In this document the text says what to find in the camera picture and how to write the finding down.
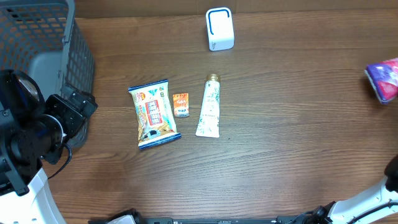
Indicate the white tube with gold cap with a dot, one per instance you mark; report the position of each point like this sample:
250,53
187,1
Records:
208,123

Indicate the small orange packet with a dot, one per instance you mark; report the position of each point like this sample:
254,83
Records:
181,105

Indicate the gold blue wipes packet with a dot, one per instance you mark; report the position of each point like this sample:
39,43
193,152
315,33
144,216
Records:
156,124

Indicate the red purple pad package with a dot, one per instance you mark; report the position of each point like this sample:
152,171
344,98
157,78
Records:
383,78

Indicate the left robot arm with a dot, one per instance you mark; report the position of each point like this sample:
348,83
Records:
35,129

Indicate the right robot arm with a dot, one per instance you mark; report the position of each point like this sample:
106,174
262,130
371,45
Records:
373,204

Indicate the white barcode scanner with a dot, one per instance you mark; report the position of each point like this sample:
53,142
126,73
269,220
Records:
219,24

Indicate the grey plastic shopping basket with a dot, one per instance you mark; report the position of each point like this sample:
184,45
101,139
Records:
42,39

